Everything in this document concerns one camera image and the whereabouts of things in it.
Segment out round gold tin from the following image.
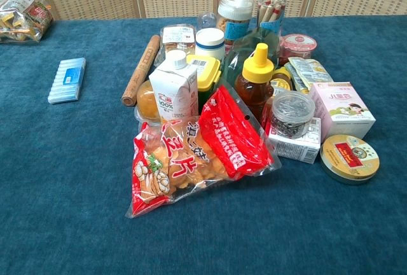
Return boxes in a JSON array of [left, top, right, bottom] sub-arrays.
[[319, 134, 381, 185]]

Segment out pink white medicine box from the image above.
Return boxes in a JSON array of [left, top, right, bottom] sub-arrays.
[[308, 81, 377, 143]]

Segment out small honey jar yellow lid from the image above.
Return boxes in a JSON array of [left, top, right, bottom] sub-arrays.
[[270, 66, 294, 98]]

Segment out yellow lid food container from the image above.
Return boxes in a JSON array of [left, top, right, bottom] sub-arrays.
[[186, 53, 223, 112]]

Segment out small white carton box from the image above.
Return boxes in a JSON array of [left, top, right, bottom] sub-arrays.
[[265, 116, 322, 165]]

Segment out clear empty plastic bottle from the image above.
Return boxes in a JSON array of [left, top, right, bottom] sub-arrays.
[[197, 11, 221, 31]]

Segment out red potato chips bag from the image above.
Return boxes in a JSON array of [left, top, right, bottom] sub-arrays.
[[125, 118, 235, 219]]

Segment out white coconut drink carton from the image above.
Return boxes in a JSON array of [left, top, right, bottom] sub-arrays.
[[148, 49, 200, 123]]

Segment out clear jar of pins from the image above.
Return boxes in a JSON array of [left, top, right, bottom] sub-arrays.
[[269, 90, 317, 139]]

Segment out honey bottle yellow cap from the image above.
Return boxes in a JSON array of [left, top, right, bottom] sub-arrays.
[[234, 43, 275, 123]]

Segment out instant noodle multipack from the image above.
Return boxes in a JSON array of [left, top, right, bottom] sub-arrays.
[[24, 0, 55, 39]]

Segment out clear wrapped bread package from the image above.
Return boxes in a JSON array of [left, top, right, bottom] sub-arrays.
[[158, 24, 198, 63]]

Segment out long brown biscuit box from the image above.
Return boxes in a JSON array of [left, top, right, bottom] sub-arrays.
[[121, 34, 162, 108]]

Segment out pink yogurt cup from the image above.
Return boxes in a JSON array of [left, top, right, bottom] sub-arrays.
[[279, 33, 318, 64]]

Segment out red dried fruit bag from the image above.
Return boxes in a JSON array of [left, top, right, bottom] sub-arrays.
[[198, 85, 282, 181]]

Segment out blue table cloth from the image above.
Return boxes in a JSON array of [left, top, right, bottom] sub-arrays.
[[0, 15, 407, 275]]

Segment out cookie jar white lid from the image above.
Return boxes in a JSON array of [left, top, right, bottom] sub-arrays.
[[217, 0, 255, 47]]

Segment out green white drink carton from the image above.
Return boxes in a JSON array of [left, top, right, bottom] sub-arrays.
[[283, 56, 335, 95]]

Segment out small blue white packet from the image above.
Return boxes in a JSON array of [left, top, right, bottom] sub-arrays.
[[47, 57, 87, 105]]

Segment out orange pudding cup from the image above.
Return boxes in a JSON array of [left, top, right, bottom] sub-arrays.
[[134, 80, 162, 123]]

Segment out clear jar of nuts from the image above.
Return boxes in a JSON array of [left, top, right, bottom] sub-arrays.
[[256, 0, 290, 36]]

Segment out white jar blue band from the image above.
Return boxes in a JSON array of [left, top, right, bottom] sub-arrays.
[[195, 27, 226, 63]]

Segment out clear snack bag white label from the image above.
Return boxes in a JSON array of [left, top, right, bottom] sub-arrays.
[[0, 0, 43, 45]]

